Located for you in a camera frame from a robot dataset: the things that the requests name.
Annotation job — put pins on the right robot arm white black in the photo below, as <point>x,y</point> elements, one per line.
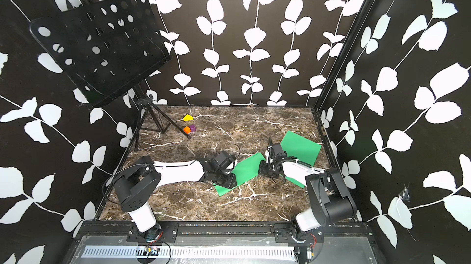
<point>330,199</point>

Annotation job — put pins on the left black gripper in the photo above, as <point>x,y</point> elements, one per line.
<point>230,184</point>

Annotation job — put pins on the white slotted cable duct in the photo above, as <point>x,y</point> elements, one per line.
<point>180,252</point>

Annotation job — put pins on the yellow toy block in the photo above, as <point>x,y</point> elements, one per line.
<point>187,118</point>

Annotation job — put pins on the green rectangular paper sheet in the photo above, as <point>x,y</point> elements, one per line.
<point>248,169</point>

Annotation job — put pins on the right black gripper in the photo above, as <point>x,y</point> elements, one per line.
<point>262,169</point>

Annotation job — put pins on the black perforated music stand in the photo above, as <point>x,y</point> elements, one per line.
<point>105,48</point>

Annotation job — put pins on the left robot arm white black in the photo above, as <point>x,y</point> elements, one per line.
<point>134,185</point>

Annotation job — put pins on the orange toy cube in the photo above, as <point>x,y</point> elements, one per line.
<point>187,130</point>

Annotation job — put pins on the black front mounting rail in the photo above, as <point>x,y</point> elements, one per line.
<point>281,231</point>

